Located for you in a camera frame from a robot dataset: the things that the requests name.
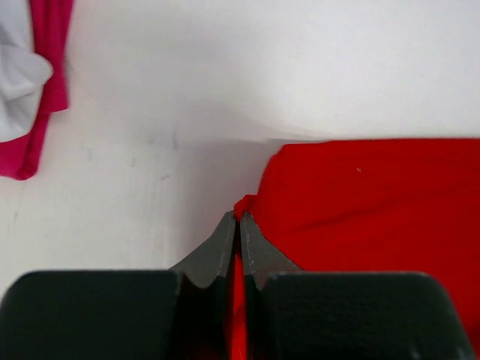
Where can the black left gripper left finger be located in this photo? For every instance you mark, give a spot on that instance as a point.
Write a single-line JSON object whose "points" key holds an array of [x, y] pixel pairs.
{"points": [[175, 313]]}

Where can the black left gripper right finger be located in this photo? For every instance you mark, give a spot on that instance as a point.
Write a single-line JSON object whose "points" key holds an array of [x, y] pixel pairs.
{"points": [[297, 314]]}

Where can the red t shirt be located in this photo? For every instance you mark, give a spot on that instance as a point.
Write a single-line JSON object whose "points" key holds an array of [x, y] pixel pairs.
{"points": [[377, 205]]}

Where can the folded white t shirt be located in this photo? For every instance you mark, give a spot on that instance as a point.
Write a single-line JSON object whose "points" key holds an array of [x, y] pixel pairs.
{"points": [[23, 72]]}

